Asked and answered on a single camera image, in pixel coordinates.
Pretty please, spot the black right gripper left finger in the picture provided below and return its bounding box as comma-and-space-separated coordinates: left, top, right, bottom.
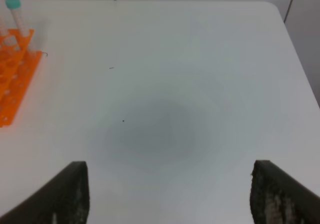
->
0, 161, 89, 223

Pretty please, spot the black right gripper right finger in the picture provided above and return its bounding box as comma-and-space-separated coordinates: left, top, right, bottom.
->
249, 160, 320, 223

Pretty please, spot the orange test tube rack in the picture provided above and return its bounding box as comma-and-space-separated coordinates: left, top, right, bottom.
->
0, 29, 42, 127

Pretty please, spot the back row tube five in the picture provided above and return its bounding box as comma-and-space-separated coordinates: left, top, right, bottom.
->
0, 17, 20, 50

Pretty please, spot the back row tube six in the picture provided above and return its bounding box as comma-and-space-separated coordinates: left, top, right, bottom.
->
5, 0, 36, 53

